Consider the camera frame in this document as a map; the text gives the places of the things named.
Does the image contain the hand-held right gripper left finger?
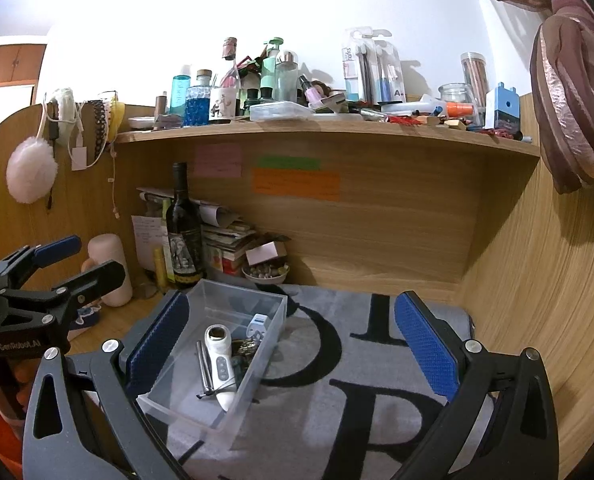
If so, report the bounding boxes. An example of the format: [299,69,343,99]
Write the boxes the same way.
[22,290,194,480]

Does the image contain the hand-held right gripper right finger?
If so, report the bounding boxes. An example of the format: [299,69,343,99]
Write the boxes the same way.
[393,289,560,480]

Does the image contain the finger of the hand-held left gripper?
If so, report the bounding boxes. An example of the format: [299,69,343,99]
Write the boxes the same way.
[0,259,128,334]
[0,234,83,291]

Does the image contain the silver metal cylinder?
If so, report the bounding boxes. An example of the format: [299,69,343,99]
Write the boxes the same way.
[195,341,213,396]

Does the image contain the white handheld massager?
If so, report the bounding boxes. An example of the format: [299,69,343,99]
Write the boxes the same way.
[204,324,238,414]

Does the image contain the black hair band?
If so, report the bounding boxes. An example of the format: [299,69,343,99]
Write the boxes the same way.
[194,380,238,401]

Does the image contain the clear plastic storage box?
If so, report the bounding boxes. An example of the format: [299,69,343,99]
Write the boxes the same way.
[136,280,289,436]

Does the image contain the bunch of keys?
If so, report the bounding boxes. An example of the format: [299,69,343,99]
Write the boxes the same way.
[231,337,266,361]

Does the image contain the white power adapter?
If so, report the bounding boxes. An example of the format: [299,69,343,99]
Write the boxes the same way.
[247,312,271,341]

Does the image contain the pink mug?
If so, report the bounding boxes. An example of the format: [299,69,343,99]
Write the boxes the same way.
[81,234,133,309]

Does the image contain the clear glass dish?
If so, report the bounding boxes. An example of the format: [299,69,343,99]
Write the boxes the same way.
[134,280,163,302]

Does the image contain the yellow tube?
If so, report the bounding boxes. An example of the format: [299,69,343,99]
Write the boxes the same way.
[153,247,171,286]

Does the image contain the white paper note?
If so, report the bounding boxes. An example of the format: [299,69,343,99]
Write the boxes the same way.
[131,215,171,276]

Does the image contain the white fluffy puff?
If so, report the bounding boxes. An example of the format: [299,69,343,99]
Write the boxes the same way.
[6,137,58,206]

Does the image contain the dark wine bottle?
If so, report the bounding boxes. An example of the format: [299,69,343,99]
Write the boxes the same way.
[165,162,206,289]

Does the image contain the grey printed mat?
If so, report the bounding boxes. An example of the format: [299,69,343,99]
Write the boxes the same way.
[67,282,478,480]

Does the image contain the bowl of small capsules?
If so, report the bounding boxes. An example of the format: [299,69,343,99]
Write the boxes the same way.
[242,260,291,286]

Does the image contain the rolled white paper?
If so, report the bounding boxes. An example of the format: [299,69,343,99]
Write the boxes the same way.
[136,187,241,226]

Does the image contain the black patterned headband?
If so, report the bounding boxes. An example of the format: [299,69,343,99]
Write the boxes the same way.
[87,100,109,161]

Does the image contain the white fluffy headband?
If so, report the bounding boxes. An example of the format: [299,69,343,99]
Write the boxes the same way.
[52,87,78,136]

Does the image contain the small cardboard box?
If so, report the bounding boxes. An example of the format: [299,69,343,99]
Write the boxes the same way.
[246,234,293,267]

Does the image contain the yellow headband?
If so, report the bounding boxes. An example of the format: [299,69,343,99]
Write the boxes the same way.
[108,101,127,136]

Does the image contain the pink sticky note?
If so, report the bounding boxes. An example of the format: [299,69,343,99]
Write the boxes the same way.
[193,143,243,179]

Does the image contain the blue bead glass bottle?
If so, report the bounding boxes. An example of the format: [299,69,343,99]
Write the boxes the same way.
[184,70,213,126]

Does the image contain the blue liquid bottle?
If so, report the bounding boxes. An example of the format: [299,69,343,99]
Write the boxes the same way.
[169,65,193,126]

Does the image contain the white cartoon mug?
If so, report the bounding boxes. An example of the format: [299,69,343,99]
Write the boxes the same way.
[209,86,239,125]

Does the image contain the orange sticky note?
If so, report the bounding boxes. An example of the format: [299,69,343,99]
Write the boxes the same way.
[253,169,342,203]

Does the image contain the green sticky note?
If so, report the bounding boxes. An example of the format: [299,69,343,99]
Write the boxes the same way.
[256,156,322,171]

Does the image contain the wooden shelf board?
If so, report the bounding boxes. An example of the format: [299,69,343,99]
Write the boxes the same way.
[114,117,542,159]

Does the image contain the orange capped marker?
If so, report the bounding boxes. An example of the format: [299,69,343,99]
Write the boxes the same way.
[429,101,476,119]

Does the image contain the clear lidded plastic container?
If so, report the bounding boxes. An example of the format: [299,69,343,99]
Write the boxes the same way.
[249,101,314,122]

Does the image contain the blue pencil sharpener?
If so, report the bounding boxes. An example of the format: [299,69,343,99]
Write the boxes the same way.
[484,81,522,134]

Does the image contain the glass jar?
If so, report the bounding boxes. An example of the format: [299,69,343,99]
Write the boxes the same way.
[438,82,478,116]

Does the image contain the tall decorated bottle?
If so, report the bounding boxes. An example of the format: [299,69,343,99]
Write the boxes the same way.
[221,36,242,89]

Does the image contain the green pump bottle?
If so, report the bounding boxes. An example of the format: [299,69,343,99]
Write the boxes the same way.
[259,37,286,104]

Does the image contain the clear bottle silver cap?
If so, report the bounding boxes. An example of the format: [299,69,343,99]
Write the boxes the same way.
[275,50,301,104]

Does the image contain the toothbrush blister pack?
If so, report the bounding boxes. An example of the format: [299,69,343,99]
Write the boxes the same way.
[344,27,378,104]
[374,37,406,104]

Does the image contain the small pink bottle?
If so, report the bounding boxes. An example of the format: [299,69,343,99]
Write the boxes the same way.
[299,75,323,106]

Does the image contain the pink brown curtain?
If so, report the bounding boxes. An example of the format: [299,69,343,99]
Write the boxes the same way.
[447,0,594,196]

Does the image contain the clear tube of pencils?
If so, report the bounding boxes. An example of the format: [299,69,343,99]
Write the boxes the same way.
[460,51,490,111]

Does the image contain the white cable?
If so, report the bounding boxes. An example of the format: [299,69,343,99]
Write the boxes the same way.
[108,142,122,221]

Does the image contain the wooden wall cabinet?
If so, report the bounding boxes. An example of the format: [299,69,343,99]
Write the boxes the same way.
[0,42,48,89]

